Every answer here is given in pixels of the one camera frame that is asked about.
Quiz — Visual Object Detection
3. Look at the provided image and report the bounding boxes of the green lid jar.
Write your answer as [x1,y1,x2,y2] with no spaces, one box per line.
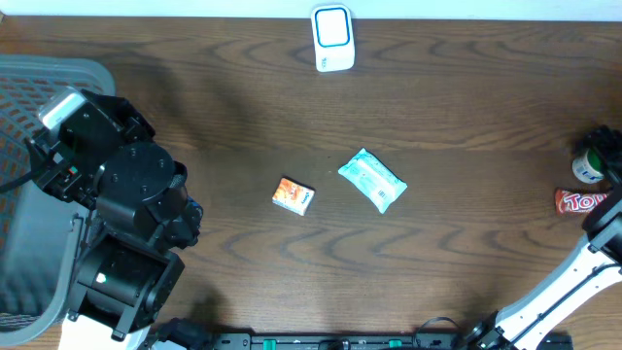
[571,149,604,184]

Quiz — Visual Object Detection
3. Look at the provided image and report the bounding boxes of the red chocolate bar wrapper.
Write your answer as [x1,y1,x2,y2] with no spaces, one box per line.
[554,189,607,215]

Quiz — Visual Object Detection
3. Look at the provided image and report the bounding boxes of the green white wipes packet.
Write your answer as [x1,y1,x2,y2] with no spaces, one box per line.
[338,148,407,214]

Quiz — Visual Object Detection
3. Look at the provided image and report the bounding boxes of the orange small box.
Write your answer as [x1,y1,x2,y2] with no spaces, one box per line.
[272,178,315,216]

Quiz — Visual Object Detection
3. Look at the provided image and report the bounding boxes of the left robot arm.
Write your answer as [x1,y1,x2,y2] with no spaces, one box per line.
[26,87,203,349]

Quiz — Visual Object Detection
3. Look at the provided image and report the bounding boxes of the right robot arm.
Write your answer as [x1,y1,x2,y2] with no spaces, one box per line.
[456,125,621,349]

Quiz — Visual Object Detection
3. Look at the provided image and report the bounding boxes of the white barcode scanner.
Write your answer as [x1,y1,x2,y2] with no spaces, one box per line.
[311,4,356,73]

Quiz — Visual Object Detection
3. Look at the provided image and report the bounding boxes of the grey plastic mesh basket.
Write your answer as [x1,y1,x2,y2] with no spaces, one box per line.
[1,54,116,346]

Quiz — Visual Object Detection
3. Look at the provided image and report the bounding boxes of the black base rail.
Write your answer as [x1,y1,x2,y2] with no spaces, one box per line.
[140,318,574,350]

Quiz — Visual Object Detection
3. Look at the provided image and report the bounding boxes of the black left camera cable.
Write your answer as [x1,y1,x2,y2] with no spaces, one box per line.
[0,159,64,195]

